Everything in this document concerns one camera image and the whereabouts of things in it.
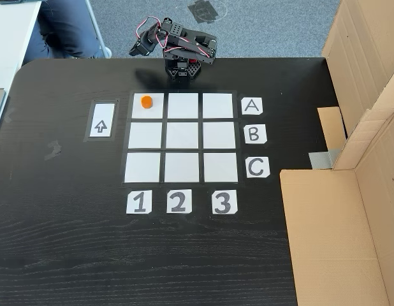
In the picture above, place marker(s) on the round orange token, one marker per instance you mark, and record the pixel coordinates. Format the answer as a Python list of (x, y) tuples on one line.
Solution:
[(146, 101)]

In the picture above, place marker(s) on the white arrow paper sheet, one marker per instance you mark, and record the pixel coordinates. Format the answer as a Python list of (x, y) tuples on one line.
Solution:
[(101, 122)]

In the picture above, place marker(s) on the brown cardboard box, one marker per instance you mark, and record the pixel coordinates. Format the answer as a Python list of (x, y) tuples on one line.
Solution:
[(331, 239), (359, 48)]

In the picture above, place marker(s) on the white desk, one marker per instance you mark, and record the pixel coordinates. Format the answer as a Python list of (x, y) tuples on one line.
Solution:
[(12, 38)]

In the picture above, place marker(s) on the paper sheet number 2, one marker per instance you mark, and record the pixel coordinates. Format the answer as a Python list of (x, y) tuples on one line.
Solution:
[(178, 201)]

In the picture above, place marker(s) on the paper sheet letter A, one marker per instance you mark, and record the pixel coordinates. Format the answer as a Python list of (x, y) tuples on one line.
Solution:
[(252, 106)]

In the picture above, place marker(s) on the white metal desk leg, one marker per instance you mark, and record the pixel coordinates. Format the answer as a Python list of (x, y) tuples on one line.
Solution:
[(95, 27)]

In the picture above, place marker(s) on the paper sheet number 1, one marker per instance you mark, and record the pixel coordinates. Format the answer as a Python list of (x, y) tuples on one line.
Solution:
[(139, 202)]

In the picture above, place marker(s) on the black floor tape patch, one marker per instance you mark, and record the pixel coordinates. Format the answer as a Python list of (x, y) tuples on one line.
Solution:
[(203, 11)]

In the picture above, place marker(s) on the paper sheet number 3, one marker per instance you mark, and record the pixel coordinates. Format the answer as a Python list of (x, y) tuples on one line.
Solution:
[(224, 202)]

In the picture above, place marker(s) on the red black bar clamp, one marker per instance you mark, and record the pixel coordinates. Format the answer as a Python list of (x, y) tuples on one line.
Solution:
[(192, 60)]

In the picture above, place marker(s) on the paper sheet letter C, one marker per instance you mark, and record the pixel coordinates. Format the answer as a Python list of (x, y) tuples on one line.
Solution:
[(257, 167)]

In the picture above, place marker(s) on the white nine-square grid sheet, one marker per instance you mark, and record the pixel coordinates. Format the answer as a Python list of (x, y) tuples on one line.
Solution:
[(182, 137)]

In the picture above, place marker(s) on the clear tape scrap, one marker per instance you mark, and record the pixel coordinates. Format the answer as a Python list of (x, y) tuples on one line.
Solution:
[(9, 115)]

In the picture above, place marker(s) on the clear tape scraps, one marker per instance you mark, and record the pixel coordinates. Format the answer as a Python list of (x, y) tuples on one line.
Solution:
[(53, 150)]

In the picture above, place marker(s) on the person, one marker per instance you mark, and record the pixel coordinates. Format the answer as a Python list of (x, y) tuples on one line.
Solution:
[(66, 28)]

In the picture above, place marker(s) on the paper sheet letter B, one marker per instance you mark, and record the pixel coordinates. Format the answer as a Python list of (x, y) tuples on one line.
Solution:
[(255, 134)]

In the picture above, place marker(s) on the grey duct tape strip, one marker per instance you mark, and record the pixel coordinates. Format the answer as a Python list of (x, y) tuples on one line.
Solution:
[(323, 158)]

